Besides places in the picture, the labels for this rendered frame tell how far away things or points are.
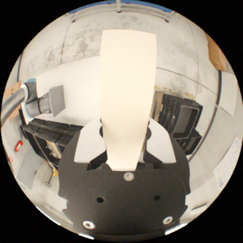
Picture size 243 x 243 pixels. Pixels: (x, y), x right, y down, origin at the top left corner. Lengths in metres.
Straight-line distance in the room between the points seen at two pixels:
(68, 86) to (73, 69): 0.12
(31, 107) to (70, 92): 0.30
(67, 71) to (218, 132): 2.99
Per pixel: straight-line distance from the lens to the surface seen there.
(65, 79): 0.63
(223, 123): 2.66
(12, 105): 0.50
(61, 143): 0.55
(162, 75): 1.34
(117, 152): 0.15
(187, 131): 1.16
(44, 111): 0.61
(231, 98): 2.52
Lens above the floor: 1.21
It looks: 60 degrees down
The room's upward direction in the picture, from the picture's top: 180 degrees clockwise
